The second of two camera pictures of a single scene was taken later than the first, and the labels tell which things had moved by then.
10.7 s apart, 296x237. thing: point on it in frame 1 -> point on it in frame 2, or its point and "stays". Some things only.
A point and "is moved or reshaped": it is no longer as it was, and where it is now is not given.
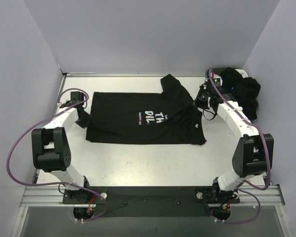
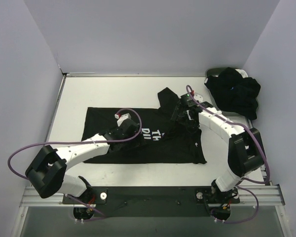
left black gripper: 82,119 -> 137,136
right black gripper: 200,102 -> 178,113
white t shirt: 242,72 stays
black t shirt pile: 244,90 stays
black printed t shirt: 171,117 is moved or reshaped
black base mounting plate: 150,201 stays
